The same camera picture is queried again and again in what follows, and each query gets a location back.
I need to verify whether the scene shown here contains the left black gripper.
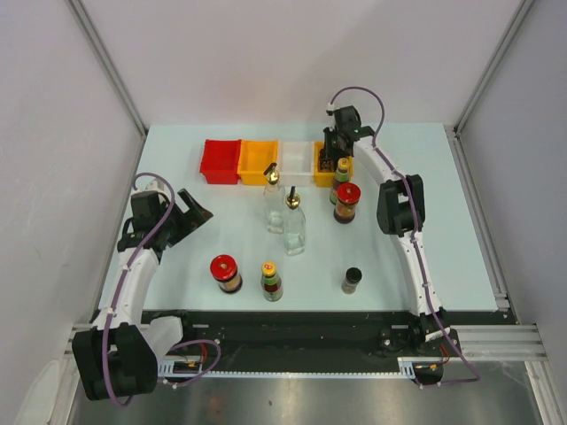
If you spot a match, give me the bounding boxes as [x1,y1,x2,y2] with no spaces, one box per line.
[156,189,212,247]

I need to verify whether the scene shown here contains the black lid spice jar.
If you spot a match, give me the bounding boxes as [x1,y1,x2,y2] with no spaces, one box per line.
[341,267,362,295]
[318,151,335,173]

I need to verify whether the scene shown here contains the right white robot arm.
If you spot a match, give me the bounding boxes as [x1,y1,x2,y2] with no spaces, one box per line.
[322,104,450,355]

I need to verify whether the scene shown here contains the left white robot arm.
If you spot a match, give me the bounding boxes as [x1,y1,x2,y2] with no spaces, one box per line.
[72,182,213,401]

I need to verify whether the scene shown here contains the rear green label sauce bottle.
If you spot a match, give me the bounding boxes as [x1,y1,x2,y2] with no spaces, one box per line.
[330,158,351,204]

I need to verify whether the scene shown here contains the green label sauce bottle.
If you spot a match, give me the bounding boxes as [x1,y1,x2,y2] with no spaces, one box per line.
[260,261,283,302]
[330,158,351,204]

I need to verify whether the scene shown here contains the right yellow plastic bin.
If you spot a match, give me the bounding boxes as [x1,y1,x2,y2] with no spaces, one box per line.
[313,141,335,188]

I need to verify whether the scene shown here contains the yellow plastic bin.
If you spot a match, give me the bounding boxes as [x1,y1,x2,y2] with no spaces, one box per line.
[237,140,278,186]
[313,141,335,188]

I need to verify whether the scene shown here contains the front red lid jar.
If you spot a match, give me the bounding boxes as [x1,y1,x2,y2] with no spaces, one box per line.
[210,254,243,294]

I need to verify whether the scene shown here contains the red lid jar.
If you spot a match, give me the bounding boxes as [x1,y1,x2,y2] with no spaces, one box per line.
[333,182,361,224]
[210,254,243,294]

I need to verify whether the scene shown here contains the white plastic bin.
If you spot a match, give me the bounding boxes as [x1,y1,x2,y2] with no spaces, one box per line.
[277,141,315,187]

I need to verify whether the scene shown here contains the red plastic bin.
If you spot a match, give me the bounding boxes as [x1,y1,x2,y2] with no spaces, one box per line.
[199,139,241,185]

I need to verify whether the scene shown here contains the rear red lid jar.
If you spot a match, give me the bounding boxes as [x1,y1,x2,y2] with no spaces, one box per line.
[333,182,361,224]

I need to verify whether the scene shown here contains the rear glass oil bottle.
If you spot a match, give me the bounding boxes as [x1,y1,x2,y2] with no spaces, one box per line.
[263,162,285,234]

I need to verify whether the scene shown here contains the glass oil bottle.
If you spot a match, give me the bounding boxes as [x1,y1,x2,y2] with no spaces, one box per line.
[283,186,306,256]
[263,162,285,234]

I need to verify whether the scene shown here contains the left yellow plastic bin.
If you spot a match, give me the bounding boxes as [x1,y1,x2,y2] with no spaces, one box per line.
[237,140,278,186]

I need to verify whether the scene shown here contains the front glass oil bottle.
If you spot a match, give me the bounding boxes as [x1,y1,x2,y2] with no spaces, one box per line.
[283,186,306,256]

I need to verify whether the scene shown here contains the front green label sauce bottle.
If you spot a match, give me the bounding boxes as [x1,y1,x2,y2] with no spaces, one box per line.
[260,261,283,302]

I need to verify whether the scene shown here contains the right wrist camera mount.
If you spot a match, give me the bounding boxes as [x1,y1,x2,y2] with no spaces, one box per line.
[326,103,336,116]

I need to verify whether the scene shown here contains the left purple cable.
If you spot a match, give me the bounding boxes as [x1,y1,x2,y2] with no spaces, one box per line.
[101,172,174,408]

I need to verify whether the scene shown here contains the purple cable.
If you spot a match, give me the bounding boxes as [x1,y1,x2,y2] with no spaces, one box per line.
[101,172,174,408]
[330,86,482,384]

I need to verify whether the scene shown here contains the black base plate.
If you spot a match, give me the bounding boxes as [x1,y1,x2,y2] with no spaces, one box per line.
[141,309,462,377]

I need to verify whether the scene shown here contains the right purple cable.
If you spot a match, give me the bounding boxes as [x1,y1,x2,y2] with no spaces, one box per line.
[330,86,482,384]

